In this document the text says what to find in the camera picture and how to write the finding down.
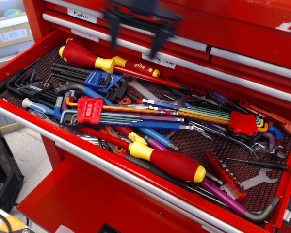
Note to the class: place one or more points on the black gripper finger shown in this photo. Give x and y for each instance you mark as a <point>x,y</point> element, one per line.
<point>162,33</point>
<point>115,31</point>

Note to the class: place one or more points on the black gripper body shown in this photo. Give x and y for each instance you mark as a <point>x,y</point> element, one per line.
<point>148,15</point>

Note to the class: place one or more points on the red bit holder with bits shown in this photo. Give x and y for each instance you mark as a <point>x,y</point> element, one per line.
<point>232,186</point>

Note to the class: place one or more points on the blue holder black hex keys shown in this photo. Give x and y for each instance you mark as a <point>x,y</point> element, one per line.
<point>113,86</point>

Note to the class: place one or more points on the red holder coloured hex keys left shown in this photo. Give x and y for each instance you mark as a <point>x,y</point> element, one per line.
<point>95,112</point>

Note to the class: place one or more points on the red holder coloured hex keys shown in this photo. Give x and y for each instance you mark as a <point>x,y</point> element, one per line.
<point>95,112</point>
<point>239,123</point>

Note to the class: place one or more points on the red holder coloured hex keys right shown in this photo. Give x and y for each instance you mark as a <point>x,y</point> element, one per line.
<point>239,123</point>

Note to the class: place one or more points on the white cutting tools label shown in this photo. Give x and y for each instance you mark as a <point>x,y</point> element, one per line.
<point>159,61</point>

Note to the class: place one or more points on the white markers label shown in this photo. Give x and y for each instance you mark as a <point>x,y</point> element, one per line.
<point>81,15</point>

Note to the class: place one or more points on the red wiha screwdriver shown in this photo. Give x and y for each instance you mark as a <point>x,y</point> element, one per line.
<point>147,69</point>

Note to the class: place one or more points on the large red yellow screwdriver rear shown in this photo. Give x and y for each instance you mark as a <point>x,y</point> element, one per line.
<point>77,54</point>

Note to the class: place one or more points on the large red yellow screwdriver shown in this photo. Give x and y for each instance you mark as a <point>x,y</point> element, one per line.
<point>176,164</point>
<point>77,54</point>

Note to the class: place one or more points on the red metal tool chest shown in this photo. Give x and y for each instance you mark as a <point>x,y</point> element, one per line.
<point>241,48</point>

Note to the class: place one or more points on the cardboard box with label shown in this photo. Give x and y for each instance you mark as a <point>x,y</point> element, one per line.
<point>15,34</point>

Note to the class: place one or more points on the black torx key set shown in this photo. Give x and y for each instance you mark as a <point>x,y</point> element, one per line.
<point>23,86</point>

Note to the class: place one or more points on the open red tool drawer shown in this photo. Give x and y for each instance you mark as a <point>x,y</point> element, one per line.
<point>143,190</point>

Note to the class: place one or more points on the large red yellow screwdriver front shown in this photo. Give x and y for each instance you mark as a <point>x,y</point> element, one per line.
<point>176,164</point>

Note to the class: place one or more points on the chrome adjustable wrench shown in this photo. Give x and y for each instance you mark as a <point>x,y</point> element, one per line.
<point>256,149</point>

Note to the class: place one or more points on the orange flat wrench tool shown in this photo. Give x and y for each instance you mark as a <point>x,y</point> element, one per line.
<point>284,123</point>

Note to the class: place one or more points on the large purple hex key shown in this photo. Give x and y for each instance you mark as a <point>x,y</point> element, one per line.
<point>238,208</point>

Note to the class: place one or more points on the small black precision screwdriver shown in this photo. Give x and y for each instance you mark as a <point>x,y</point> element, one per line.
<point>270,165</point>

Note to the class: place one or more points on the flat silver open wrench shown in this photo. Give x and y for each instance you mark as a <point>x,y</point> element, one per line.
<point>260,178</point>

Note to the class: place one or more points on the black computer case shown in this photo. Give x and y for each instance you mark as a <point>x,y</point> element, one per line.
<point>11,178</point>

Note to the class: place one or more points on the orange object bottom left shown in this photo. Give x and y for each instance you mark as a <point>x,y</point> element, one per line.
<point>14,222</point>

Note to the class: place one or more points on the purple handle screwdriver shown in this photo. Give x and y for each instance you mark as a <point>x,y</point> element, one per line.
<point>220,98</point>

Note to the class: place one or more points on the blue white handle screwdriver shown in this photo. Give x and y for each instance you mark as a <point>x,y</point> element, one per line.
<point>43,108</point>

